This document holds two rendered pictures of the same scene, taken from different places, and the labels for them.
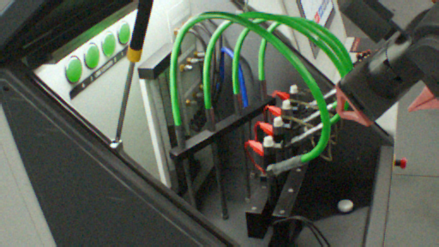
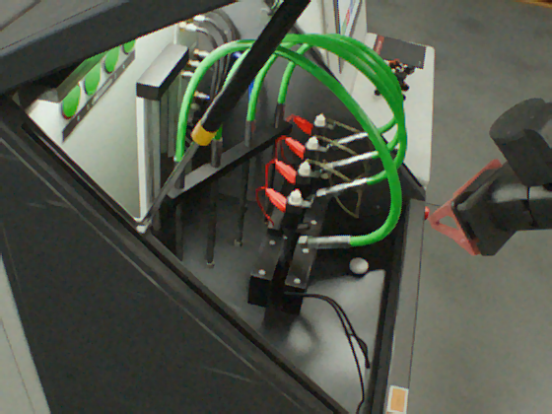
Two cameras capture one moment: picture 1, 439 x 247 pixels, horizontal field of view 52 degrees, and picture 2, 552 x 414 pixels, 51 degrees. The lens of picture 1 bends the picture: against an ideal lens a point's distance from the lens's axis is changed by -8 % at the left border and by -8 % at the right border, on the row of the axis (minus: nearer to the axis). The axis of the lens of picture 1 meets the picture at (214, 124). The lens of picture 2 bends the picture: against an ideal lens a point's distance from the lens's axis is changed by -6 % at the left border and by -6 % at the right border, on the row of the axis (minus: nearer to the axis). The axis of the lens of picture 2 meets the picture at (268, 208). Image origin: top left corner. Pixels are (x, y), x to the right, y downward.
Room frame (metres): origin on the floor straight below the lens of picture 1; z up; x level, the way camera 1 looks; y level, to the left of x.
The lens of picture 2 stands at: (0.12, 0.15, 1.79)
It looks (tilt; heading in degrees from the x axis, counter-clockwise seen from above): 42 degrees down; 344
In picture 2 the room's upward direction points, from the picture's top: 8 degrees clockwise
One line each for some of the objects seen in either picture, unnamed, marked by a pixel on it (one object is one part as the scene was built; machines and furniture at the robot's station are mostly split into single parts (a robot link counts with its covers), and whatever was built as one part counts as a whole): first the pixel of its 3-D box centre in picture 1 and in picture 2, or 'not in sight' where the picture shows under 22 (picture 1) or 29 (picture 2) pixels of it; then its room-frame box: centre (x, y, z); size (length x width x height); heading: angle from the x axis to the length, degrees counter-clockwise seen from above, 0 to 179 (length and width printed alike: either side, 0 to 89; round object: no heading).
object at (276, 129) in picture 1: (285, 163); (302, 216); (0.92, -0.15, 1.03); 0.05 x 0.03 x 0.21; 65
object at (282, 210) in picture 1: (286, 193); (292, 245); (0.96, -0.15, 0.91); 0.34 x 0.10 x 0.15; 155
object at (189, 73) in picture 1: (192, 59); (192, 63); (1.18, 0.03, 1.20); 0.13 x 0.03 x 0.31; 155
